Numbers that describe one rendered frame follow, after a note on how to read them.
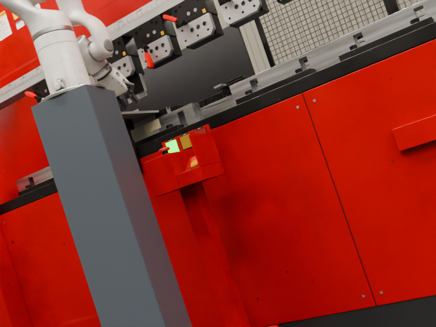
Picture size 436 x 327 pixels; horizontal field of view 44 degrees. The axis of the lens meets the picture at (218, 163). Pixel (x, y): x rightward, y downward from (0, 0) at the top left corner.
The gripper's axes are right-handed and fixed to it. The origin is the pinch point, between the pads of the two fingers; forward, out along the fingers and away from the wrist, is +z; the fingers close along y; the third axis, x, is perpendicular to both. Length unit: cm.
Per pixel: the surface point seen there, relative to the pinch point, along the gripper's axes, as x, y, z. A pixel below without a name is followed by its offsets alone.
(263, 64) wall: -260, 49, 149
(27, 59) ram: -29, 49, -27
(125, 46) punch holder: -18.1, -3.9, -14.4
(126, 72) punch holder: -11.2, -0.6, -7.2
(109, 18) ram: -26.7, -0.8, -25.0
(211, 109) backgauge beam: -17.6, -18.3, 28.6
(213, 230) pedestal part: 54, -32, 29
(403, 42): 18, -105, 12
